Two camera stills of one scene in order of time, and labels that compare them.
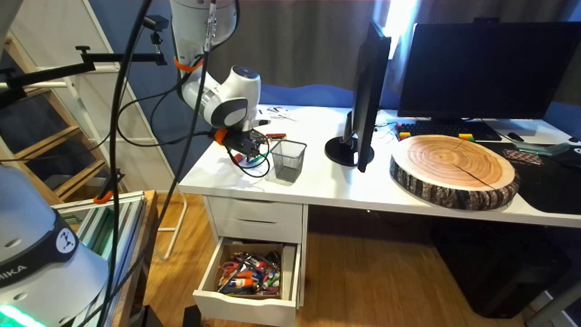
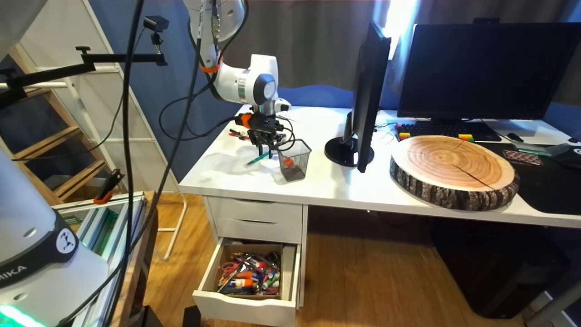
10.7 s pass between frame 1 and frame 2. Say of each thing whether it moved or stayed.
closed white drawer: stayed
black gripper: moved
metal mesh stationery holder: moved
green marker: stayed
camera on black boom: stayed
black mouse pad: stayed
